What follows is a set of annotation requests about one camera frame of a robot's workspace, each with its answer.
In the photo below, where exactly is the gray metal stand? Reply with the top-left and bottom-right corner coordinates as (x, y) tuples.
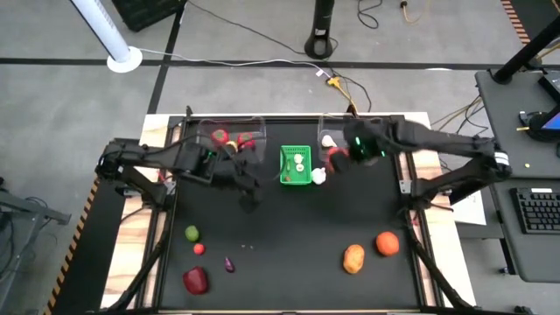
(0, 174), (72, 315)

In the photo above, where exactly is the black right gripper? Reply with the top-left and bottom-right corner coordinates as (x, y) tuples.
(333, 122), (397, 175)

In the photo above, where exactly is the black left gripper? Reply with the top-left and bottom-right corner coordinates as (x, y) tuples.
(216, 161), (264, 215)

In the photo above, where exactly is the black crate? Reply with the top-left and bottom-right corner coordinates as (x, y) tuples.
(111, 0), (187, 32)

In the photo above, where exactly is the black monitor stand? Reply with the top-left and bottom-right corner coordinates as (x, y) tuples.
(520, 72), (560, 144)

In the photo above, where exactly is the white paper sheet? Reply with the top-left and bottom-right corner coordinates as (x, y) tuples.
(452, 192), (487, 227)

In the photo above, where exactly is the yellow floor cable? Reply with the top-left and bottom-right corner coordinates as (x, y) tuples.
(400, 0), (432, 24)

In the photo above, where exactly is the black aluminium table frame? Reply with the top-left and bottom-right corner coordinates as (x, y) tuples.
(98, 104), (478, 315)

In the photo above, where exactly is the clear plastic bin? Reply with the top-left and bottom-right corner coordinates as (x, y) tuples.
(195, 115), (268, 165)
(317, 114), (389, 164)

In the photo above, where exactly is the black slanted pole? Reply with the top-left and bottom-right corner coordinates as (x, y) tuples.
(493, 15), (560, 85)

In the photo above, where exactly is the white floor cable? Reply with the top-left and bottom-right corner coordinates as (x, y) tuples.
(138, 46), (327, 75)

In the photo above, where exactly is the red bell pepper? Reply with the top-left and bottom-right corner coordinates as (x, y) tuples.
(325, 146), (351, 174)

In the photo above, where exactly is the black pole floor stand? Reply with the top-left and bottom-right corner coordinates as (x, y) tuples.
(304, 0), (336, 61)

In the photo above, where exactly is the white pole floor stand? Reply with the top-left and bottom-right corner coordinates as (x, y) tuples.
(69, 0), (144, 74)

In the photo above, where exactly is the orange fruit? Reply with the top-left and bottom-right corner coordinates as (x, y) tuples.
(374, 231), (401, 257)

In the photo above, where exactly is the brown-yellow potato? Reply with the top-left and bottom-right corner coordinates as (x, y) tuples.
(341, 243), (366, 276)

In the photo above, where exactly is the green plastic basket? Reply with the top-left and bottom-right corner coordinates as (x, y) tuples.
(278, 144), (313, 186)

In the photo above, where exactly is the black floor cable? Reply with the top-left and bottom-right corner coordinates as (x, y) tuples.
(186, 0), (307, 56)

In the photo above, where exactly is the black striped-edge floor mat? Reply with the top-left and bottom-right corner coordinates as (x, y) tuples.
(500, 0), (560, 47)
(43, 137), (145, 315)

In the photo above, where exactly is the gray desk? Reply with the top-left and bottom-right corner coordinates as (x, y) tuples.
(475, 69), (560, 179)
(489, 177), (560, 284)

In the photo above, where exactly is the black keyboard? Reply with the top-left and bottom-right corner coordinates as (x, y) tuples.
(509, 187), (560, 235)

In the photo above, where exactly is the black coiled cable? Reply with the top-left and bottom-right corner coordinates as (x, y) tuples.
(356, 0), (384, 31)

